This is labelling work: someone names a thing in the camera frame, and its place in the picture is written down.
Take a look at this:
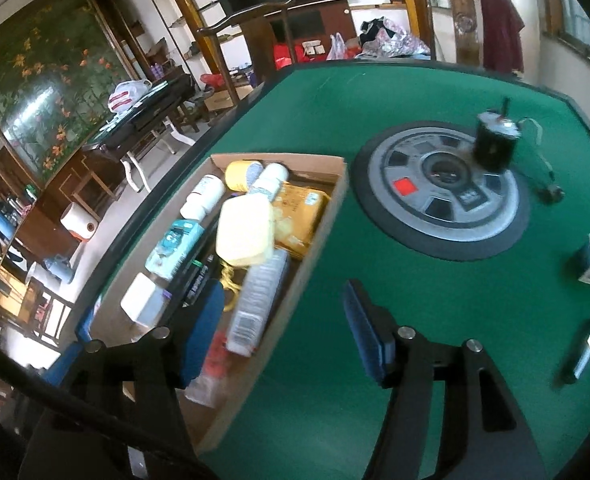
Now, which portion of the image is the clear wire with plug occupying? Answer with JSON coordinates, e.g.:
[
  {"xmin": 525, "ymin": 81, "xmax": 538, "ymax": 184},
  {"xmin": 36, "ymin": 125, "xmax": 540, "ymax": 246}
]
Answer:
[{"xmin": 517, "ymin": 117, "xmax": 566, "ymax": 203}]

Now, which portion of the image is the black cable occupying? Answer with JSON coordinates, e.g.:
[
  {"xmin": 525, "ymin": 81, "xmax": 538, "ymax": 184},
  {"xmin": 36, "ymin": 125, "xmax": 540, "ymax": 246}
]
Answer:
[{"xmin": 0, "ymin": 337, "xmax": 221, "ymax": 480}]

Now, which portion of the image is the black folding table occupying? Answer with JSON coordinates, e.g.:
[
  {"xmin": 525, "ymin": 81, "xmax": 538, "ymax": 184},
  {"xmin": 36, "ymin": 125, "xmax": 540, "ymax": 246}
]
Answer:
[{"xmin": 82, "ymin": 74, "xmax": 198, "ymax": 193}]

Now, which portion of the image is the maroon cloth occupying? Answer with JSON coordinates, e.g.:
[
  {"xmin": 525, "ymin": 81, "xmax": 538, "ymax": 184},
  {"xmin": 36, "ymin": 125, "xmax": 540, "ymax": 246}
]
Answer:
[{"xmin": 482, "ymin": 0, "xmax": 526, "ymax": 75}]

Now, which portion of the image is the floral wall painting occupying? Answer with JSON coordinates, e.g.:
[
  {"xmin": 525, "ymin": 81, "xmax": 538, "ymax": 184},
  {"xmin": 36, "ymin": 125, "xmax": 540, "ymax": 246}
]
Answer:
[{"xmin": 0, "ymin": 0, "xmax": 131, "ymax": 183}]

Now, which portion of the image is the black motor cylinder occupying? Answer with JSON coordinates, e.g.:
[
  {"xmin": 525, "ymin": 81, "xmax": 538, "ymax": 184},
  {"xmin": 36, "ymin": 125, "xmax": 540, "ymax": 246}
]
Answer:
[{"xmin": 474, "ymin": 97, "xmax": 520, "ymax": 173}]

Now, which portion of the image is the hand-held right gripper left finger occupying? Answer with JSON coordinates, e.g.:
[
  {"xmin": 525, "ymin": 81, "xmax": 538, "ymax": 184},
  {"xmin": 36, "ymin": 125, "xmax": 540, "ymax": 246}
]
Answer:
[{"xmin": 18, "ymin": 280, "xmax": 226, "ymax": 480}]

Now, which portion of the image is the translucent plastic bag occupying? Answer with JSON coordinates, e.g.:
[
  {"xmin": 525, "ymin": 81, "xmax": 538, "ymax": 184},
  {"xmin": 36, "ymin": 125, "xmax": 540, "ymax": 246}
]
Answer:
[{"xmin": 327, "ymin": 32, "xmax": 348, "ymax": 61}]

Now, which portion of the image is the yellow cord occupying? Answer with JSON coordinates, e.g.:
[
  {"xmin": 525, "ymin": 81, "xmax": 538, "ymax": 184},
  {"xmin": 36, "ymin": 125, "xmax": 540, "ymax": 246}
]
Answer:
[{"xmin": 219, "ymin": 259, "xmax": 241, "ymax": 311}]

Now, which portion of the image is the carton with red end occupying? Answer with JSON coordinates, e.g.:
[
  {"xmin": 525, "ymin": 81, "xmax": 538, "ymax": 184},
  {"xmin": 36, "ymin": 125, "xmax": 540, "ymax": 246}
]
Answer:
[{"xmin": 202, "ymin": 332, "xmax": 228, "ymax": 381}]

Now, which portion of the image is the small wooden stool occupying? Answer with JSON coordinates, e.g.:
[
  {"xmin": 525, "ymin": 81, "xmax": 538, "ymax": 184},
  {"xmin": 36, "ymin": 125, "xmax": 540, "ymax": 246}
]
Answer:
[{"xmin": 72, "ymin": 167, "xmax": 126, "ymax": 206}]

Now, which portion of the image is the wooden wall shelf unit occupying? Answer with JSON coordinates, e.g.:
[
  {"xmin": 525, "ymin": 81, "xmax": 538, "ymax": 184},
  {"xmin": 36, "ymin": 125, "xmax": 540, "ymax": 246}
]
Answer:
[{"xmin": 120, "ymin": 0, "xmax": 426, "ymax": 91}]

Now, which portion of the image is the white pill bottle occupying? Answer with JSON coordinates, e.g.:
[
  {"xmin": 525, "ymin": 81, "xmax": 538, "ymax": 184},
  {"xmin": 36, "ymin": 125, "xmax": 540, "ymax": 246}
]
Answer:
[
  {"xmin": 180, "ymin": 174, "xmax": 226, "ymax": 221},
  {"xmin": 247, "ymin": 162, "xmax": 290, "ymax": 203}
]

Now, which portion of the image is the black pen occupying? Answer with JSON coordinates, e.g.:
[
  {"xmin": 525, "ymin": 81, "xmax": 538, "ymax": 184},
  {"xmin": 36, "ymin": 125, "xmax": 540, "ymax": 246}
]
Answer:
[{"xmin": 185, "ymin": 252, "xmax": 215, "ymax": 308}]

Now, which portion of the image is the brown cardboard carton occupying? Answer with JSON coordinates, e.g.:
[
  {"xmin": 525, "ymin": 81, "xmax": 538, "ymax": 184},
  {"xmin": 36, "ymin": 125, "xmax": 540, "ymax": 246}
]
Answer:
[{"xmin": 202, "ymin": 85, "xmax": 253, "ymax": 113}]

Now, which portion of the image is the cartoon print tissue pack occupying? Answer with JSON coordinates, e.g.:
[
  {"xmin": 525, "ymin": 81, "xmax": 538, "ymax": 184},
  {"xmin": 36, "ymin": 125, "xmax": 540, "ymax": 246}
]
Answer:
[{"xmin": 145, "ymin": 219, "xmax": 205, "ymax": 282}]

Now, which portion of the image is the wooden chair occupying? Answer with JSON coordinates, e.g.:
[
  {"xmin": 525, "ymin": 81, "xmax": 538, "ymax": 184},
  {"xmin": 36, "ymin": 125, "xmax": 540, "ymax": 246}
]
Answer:
[
  {"xmin": 196, "ymin": 0, "xmax": 296, "ymax": 106},
  {"xmin": 390, "ymin": 0, "xmax": 486, "ymax": 66}
]

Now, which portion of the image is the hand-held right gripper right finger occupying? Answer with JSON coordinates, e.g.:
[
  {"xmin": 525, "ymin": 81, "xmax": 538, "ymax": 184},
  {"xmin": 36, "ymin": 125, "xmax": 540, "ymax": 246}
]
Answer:
[{"xmin": 342, "ymin": 280, "xmax": 548, "ymax": 480}]

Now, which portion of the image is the cardboard box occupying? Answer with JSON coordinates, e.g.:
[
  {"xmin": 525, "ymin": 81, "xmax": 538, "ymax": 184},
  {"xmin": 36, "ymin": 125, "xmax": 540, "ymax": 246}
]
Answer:
[{"xmin": 82, "ymin": 154, "xmax": 350, "ymax": 456}]

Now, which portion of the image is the red gift bag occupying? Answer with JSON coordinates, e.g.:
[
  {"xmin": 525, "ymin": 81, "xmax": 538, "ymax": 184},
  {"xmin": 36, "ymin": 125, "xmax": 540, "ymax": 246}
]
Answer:
[{"xmin": 274, "ymin": 42, "xmax": 306, "ymax": 68}]

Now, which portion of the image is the white plastic bag red print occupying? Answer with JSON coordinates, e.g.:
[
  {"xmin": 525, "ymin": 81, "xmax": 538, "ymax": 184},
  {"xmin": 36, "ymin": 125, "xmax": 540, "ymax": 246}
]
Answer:
[{"xmin": 108, "ymin": 79, "xmax": 153, "ymax": 113}]

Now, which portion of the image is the yellow snack packet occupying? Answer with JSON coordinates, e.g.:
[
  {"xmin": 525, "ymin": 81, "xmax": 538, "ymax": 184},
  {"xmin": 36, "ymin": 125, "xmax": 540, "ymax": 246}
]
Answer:
[{"xmin": 272, "ymin": 182, "xmax": 331, "ymax": 261}]

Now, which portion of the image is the yellow tape roll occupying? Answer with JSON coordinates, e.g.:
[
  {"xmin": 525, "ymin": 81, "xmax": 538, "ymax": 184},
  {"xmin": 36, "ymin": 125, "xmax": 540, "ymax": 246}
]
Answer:
[{"xmin": 225, "ymin": 160, "xmax": 263, "ymax": 193}]

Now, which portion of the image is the white tube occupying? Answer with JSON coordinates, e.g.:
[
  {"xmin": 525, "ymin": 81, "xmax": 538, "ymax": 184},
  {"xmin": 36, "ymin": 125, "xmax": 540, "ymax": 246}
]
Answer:
[{"xmin": 225, "ymin": 250, "xmax": 291, "ymax": 358}]

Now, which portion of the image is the white packet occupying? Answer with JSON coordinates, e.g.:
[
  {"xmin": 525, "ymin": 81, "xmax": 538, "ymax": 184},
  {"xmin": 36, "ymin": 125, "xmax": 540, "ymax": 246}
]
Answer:
[{"xmin": 120, "ymin": 272, "xmax": 168, "ymax": 328}]

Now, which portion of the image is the black rectangular device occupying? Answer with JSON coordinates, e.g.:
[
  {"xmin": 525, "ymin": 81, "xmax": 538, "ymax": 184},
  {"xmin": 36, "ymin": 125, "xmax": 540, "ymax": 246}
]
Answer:
[{"xmin": 560, "ymin": 312, "xmax": 590, "ymax": 386}]

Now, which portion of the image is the pile of floral clothes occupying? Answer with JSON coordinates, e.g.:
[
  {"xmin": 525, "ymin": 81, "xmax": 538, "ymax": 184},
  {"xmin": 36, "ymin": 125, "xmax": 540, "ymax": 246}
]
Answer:
[{"xmin": 356, "ymin": 17, "xmax": 432, "ymax": 61}]

